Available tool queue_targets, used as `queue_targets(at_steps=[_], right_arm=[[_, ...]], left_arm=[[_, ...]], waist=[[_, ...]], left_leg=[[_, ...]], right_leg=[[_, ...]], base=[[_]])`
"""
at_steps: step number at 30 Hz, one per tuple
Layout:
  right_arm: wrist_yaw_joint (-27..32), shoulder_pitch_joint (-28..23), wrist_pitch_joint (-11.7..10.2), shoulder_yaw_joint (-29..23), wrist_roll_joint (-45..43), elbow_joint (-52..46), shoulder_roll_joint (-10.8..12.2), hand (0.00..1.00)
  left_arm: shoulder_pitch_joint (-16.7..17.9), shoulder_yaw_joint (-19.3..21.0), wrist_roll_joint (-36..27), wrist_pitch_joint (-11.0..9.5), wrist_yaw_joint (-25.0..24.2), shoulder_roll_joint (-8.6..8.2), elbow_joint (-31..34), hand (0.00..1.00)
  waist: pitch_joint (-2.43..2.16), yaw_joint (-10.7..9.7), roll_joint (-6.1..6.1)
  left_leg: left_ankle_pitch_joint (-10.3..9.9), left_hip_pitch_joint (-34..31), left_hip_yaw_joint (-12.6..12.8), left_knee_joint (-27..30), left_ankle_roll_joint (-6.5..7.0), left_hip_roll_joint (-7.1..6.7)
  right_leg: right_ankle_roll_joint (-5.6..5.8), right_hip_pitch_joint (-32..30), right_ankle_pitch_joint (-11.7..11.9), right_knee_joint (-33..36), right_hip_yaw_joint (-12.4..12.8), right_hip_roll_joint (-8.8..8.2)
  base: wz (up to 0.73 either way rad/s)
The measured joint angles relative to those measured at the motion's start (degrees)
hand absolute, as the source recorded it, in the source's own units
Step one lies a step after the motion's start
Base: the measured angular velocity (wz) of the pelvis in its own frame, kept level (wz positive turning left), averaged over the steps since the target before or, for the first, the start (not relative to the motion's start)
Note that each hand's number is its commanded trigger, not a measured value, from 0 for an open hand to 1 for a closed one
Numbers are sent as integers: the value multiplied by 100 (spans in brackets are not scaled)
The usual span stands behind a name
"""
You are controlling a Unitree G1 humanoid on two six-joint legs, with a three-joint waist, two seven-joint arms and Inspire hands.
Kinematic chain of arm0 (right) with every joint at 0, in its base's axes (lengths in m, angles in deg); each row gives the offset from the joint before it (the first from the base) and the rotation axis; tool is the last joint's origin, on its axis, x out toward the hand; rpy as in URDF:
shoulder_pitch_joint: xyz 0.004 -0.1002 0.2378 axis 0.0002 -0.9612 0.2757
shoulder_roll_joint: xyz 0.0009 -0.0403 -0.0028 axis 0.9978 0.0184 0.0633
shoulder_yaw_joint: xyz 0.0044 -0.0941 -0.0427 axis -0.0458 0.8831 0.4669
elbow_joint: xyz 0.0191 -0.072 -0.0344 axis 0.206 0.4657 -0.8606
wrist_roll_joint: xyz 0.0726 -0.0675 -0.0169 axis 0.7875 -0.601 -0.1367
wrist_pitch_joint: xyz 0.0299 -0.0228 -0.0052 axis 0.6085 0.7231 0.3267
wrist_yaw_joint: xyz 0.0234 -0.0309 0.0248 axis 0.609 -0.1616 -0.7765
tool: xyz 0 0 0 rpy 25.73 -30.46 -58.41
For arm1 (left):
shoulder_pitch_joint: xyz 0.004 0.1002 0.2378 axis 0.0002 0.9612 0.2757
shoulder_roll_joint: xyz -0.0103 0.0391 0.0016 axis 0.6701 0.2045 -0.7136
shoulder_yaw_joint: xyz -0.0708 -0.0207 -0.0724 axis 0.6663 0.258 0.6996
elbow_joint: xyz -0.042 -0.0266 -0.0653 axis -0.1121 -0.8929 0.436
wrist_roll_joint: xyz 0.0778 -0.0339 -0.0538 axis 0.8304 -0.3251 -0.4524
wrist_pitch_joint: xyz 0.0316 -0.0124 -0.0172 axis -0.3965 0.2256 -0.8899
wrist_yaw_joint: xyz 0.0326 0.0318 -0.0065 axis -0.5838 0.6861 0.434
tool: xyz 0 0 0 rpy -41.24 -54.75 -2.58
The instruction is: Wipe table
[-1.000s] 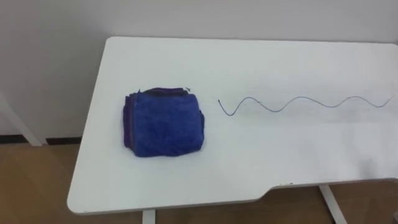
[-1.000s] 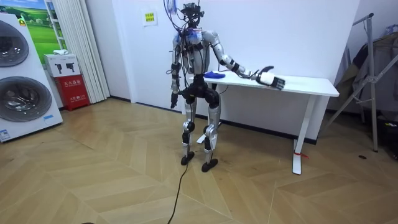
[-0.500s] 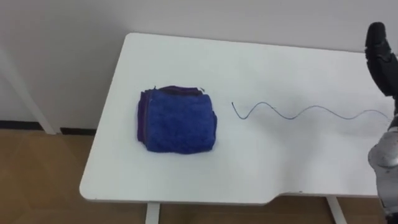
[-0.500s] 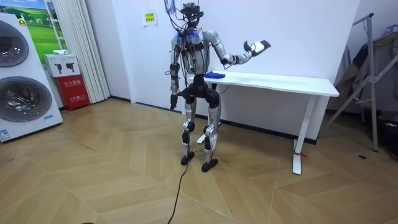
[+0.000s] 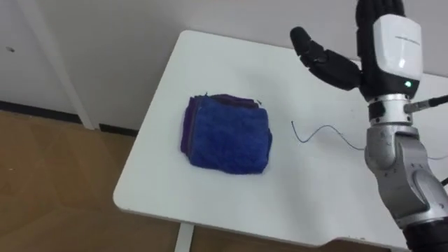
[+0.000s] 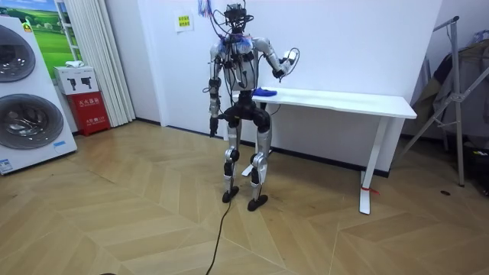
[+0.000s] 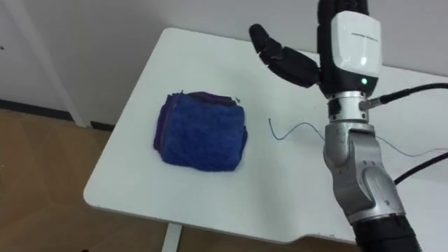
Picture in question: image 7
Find thin blue wire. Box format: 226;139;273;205
268;118;448;158

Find blue towel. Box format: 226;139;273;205
159;93;249;173

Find white desk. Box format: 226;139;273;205
83;27;448;252

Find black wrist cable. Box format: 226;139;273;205
358;82;448;186

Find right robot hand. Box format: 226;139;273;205
248;0;383;100

